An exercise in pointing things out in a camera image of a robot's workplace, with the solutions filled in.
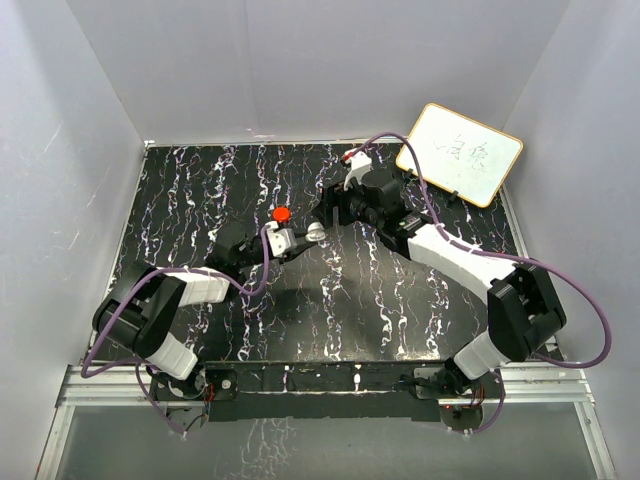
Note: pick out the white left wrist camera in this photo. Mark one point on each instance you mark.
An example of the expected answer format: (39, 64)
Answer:
(273, 228)

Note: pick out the yellow framed whiteboard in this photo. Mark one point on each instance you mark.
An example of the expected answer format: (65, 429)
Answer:
(460, 155)

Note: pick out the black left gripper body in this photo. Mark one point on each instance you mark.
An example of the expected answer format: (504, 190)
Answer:
(281, 260)

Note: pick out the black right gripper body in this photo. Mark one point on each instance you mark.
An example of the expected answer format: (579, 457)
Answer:
(353, 207)

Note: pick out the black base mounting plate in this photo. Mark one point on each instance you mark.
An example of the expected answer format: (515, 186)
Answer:
(419, 390)

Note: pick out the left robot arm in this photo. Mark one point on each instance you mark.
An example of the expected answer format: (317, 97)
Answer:
(140, 309)

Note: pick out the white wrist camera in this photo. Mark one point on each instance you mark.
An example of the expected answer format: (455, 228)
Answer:
(273, 228)
(358, 164)

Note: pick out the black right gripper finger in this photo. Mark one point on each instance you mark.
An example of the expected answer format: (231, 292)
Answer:
(331, 199)
(323, 214)

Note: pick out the aluminium frame rail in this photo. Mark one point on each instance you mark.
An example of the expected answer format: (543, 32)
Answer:
(329, 421)

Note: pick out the white round charging case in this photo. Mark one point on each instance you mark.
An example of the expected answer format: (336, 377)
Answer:
(315, 233)

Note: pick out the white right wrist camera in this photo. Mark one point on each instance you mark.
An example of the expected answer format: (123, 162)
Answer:
(358, 164)

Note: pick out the orange charging case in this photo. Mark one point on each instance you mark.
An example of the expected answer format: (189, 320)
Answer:
(281, 215)

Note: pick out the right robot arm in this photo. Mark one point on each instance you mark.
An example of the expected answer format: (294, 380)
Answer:
(523, 308)

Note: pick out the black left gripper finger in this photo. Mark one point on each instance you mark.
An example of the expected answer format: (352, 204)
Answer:
(300, 239)
(298, 250)

